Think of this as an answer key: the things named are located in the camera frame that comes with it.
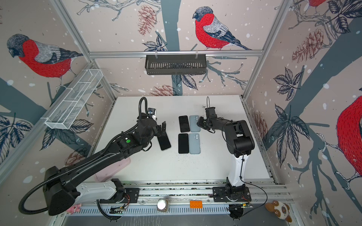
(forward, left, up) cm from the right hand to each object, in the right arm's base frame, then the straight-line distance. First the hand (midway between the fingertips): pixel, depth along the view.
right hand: (198, 121), depth 103 cm
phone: (-18, +10, -1) cm, 21 cm away
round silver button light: (-53, +18, +9) cm, 57 cm away
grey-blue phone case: (+3, +3, -2) cm, 5 cm away
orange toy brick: (-52, +2, 0) cm, 52 cm away
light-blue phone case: (-16, +3, -4) cm, 17 cm away
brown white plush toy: (-52, -39, +1) cm, 65 cm away
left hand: (-16, +23, +24) cm, 37 cm away
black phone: (+1, +11, -5) cm, 12 cm away
